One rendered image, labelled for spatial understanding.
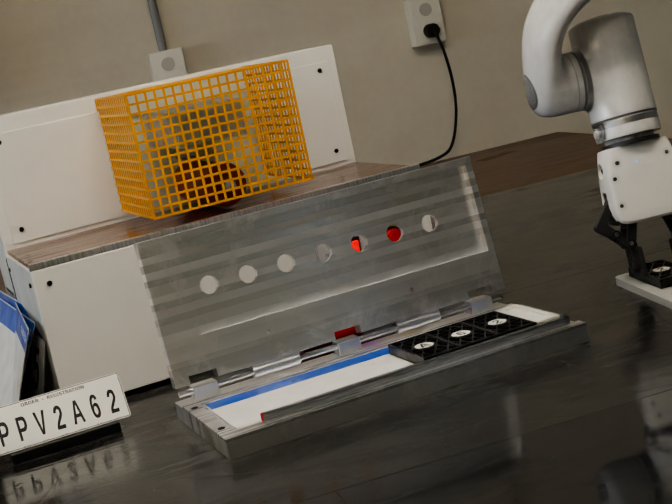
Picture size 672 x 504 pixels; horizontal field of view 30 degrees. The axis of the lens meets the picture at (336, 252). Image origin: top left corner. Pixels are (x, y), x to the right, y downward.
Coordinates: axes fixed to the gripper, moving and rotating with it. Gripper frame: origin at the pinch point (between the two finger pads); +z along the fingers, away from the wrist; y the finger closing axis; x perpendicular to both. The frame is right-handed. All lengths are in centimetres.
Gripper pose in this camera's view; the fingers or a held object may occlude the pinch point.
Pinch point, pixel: (659, 258)
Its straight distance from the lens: 165.2
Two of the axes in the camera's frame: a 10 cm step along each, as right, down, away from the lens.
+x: -1.3, 0.6, 9.9
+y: 9.6, -2.3, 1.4
